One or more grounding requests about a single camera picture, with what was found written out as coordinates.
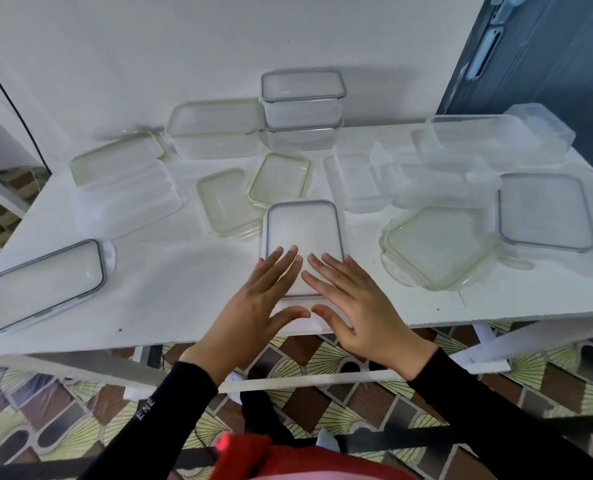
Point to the person's right hand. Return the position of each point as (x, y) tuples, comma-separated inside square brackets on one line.
[(376, 329)]

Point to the person's left hand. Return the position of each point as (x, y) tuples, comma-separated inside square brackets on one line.
[(246, 324)]

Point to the square green-rimmed clear lid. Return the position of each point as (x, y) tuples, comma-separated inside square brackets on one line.
[(439, 247)]

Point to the large grey-rimmed clear lid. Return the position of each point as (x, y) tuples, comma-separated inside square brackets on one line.
[(546, 212), (304, 224), (44, 284)]

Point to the small green-rimmed clear lid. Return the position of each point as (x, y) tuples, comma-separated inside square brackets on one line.
[(226, 202)]

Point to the small bright-green-rimmed clear lid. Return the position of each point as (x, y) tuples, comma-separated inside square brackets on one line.
[(279, 179)]

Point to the small clear container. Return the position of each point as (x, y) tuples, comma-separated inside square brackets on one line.
[(354, 182)]

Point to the green-lidded container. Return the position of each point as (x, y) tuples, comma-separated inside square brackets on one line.
[(214, 147)]

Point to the large green-rimmed clear lid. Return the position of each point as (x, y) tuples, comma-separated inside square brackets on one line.
[(116, 157)]

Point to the person's left forearm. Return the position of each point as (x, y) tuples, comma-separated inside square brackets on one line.
[(161, 424)]

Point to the person's right forearm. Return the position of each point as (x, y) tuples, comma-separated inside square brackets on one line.
[(491, 419)]

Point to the white table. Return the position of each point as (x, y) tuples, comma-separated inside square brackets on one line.
[(176, 274)]

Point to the black trousers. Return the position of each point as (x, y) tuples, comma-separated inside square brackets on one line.
[(264, 414)]

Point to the red garment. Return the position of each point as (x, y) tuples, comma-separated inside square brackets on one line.
[(296, 462)]

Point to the blue-grey door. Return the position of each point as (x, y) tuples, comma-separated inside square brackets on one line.
[(556, 79)]

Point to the light blue door latch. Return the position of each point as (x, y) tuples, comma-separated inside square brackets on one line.
[(506, 7)]

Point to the white door frame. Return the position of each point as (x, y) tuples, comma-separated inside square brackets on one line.
[(1, 192)]

